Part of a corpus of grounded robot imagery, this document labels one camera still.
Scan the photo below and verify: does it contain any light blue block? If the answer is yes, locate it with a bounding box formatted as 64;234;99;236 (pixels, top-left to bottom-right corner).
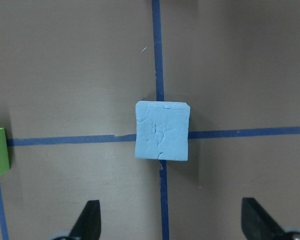
135;100;191;161

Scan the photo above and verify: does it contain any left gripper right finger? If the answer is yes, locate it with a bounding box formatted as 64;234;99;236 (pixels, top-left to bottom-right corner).
241;197;290;240

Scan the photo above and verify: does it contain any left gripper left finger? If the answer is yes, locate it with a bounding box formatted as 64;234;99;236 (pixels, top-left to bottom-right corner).
68;200;101;240

